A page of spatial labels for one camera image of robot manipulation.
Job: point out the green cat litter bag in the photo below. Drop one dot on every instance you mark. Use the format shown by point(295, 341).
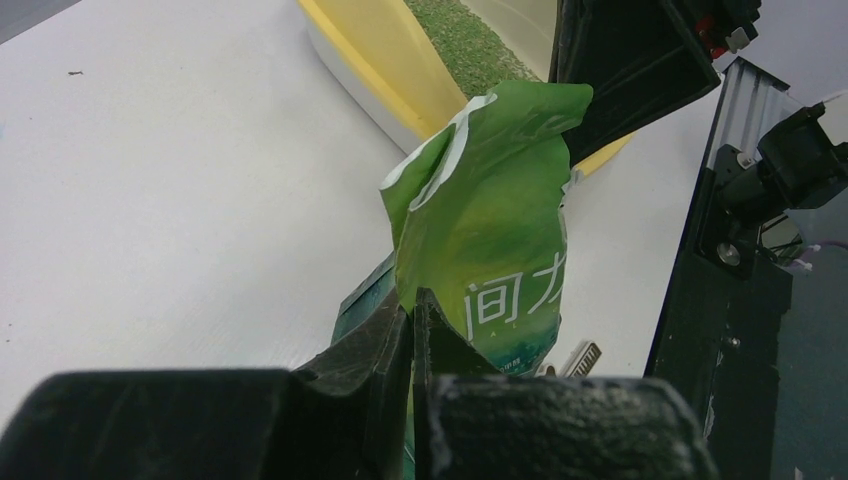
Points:
point(476, 217)

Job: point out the yellow litter box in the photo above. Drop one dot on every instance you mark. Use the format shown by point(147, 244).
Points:
point(381, 55)

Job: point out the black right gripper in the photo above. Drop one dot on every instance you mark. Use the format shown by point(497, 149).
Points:
point(644, 59)

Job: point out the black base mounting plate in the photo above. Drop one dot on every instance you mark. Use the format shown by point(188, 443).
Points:
point(716, 341)

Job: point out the green litter granules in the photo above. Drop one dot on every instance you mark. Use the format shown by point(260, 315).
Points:
point(474, 55)

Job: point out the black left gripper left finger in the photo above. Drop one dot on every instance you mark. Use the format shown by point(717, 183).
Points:
point(341, 415)

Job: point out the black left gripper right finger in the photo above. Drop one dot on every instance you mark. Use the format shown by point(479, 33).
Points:
point(473, 422)

